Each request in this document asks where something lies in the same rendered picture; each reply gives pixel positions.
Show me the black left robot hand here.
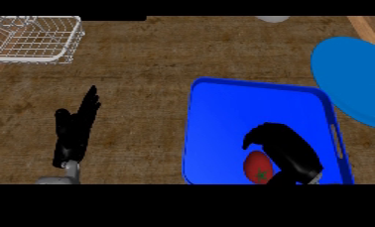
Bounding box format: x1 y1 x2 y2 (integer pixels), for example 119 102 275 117
52 84 103 170

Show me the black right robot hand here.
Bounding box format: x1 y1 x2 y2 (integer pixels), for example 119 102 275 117
241 122 325 185

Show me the red tomato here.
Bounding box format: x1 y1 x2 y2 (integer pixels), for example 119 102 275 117
244 150 277 185

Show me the blue tray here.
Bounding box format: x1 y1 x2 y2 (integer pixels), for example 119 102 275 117
182 75 356 185

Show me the blue plate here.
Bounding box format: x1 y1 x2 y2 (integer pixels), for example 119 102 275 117
309 36 375 128

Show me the pale grey round object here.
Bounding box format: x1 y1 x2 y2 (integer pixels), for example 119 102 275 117
255 16 291 24

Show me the white wire basket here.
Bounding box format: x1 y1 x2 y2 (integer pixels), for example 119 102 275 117
0 16 88 64

